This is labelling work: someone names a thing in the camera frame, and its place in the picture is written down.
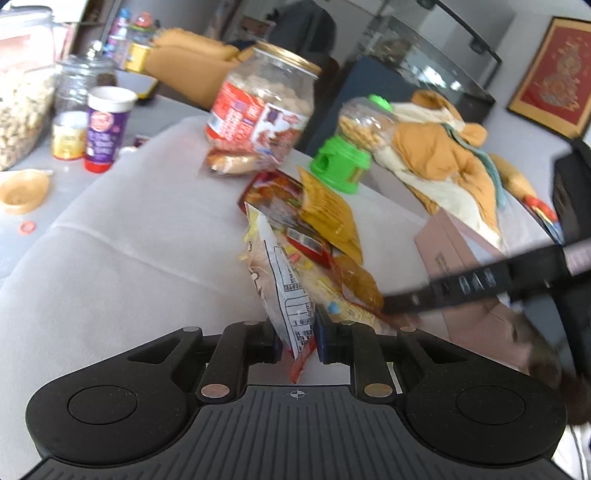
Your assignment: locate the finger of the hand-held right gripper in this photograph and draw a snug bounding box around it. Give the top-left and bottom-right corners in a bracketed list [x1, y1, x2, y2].
[382, 243, 574, 319]

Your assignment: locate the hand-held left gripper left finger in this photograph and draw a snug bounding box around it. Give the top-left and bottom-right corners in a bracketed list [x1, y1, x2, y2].
[126, 319, 283, 404]

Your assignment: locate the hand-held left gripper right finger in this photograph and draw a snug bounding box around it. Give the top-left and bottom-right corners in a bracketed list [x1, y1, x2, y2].
[315, 312, 465, 402]

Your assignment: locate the pink cardboard box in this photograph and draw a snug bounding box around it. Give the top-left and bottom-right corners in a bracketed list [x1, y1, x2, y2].
[413, 209, 555, 374]

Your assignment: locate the white snack packet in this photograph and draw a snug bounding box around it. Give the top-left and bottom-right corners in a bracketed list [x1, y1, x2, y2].
[239, 202, 318, 385]

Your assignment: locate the glossy orange snack packet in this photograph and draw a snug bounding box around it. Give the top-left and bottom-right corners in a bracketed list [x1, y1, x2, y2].
[329, 253, 385, 311]

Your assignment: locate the mustard yellow snack packet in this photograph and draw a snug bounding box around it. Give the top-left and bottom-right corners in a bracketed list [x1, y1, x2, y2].
[297, 165, 365, 265]

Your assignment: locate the red snack packet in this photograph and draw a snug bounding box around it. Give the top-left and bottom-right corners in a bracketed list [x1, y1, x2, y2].
[237, 170, 306, 219]

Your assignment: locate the clear round pastry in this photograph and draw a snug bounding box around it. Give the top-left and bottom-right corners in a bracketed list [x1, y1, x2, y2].
[205, 148, 263, 177]

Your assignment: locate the pile of colourful toys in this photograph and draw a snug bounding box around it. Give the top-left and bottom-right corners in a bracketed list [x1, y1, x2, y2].
[523, 193, 565, 243]

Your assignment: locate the yellow patterned snack packet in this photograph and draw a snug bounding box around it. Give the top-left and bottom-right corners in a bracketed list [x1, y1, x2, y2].
[295, 258, 393, 334]

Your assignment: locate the yellow cushion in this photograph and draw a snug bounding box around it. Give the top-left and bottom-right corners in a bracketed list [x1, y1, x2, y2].
[488, 154, 539, 200]

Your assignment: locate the small red candy packet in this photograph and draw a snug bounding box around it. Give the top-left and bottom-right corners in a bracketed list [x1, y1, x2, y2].
[284, 224, 333, 269]

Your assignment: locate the red framed picture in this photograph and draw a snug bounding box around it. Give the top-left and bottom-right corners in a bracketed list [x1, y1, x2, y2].
[505, 16, 591, 139]

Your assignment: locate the orange and cream duvet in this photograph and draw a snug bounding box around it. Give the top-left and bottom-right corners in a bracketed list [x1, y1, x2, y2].
[372, 89, 511, 250]

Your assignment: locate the white tablecloth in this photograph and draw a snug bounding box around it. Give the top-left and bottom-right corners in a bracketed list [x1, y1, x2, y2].
[0, 113, 559, 480]

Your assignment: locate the green gumball machine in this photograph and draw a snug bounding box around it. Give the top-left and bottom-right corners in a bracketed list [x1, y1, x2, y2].
[308, 93, 397, 195]

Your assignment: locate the glass fish tank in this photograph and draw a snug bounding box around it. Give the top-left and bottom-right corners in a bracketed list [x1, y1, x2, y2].
[358, 0, 504, 109]

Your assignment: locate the dark blue cabinet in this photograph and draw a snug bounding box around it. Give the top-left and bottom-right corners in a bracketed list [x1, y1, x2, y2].
[295, 55, 419, 155]

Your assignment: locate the red label peanut jar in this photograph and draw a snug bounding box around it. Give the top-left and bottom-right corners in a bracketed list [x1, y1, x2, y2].
[204, 39, 322, 160]

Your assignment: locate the purple cup with white lid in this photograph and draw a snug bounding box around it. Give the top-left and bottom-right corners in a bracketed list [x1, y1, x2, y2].
[83, 86, 139, 175]

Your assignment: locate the yellow rimmed tray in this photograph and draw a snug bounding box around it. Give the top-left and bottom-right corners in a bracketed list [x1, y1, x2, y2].
[115, 68, 160, 101]

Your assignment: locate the small yellow tin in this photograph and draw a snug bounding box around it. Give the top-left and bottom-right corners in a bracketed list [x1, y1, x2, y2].
[50, 111, 89, 161]

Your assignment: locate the orange plastic lid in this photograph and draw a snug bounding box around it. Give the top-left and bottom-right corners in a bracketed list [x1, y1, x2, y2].
[0, 168, 51, 216]

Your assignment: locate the dark hanging coat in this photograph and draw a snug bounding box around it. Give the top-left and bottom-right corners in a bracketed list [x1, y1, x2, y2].
[267, 0, 339, 72]

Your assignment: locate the small glass jar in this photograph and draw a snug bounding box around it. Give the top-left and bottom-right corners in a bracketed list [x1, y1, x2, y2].
[54, 41, 117, 117]

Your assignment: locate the row of colourful bottles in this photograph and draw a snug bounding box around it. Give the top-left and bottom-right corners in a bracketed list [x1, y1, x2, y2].
[105, 7, 155, 72]

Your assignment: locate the large glass nut jar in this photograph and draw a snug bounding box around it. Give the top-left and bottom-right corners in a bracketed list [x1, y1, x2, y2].
[0, 4, 58, 172]

